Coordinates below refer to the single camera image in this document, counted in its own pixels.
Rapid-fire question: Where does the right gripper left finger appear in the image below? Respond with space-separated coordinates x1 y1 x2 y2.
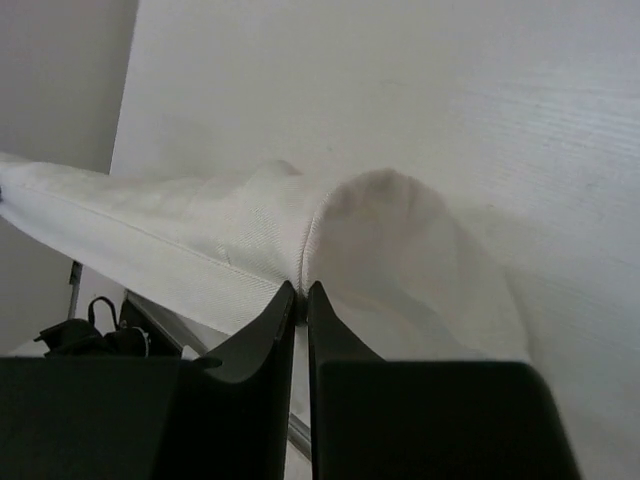
1 283 295 479

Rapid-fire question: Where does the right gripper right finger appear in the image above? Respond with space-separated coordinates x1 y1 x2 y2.
308 283 580 479

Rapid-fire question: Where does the white pleated skirt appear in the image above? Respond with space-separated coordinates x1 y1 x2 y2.
1 155 530 361

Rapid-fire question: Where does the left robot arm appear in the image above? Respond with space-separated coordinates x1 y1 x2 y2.
34 296 150 358

